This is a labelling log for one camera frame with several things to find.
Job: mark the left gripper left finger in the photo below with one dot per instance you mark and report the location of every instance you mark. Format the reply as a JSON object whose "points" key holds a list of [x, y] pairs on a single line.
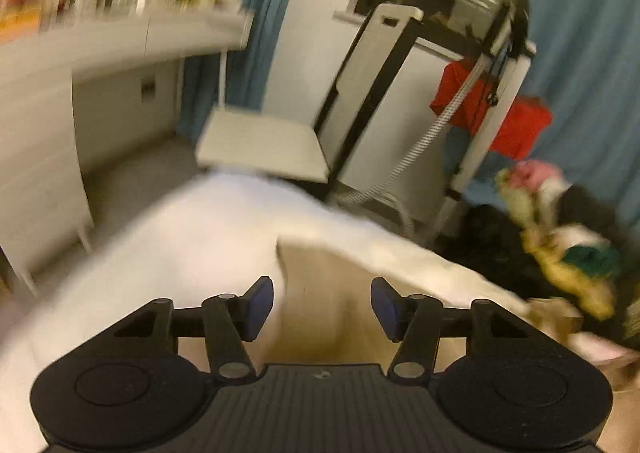
{"points": [[229, 321]]}

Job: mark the white black chair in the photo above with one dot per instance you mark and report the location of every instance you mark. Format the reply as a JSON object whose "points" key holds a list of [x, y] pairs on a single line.
{"points": [[317, 153]]}

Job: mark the tan t-shirt white print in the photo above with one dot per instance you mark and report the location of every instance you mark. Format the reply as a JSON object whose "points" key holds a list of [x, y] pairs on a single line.
{"points": [[322, 311]]}

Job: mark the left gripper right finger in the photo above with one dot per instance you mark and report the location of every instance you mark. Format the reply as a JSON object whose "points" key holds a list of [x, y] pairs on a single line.
{"points": [[414, 322]]}

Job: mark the right teal curtain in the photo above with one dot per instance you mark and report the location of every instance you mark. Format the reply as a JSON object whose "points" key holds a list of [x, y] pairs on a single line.
{"points": [[586, 71]]}

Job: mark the pastel tie-dye duvet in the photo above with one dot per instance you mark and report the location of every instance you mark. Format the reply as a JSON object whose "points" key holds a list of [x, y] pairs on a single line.
{"points": [[111, 363]]}

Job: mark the pile of mixed clothes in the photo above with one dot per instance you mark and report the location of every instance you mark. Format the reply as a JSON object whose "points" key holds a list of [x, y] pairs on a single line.
{"points": [[551, 238]]}

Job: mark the left teal curtain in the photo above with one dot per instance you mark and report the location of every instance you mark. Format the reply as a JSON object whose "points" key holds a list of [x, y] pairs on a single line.
{"points": [[235, 72]]}

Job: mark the teal curtain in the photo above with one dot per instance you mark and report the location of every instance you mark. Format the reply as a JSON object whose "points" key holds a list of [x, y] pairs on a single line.
{"points": [[235, 72], [586, 71]]}

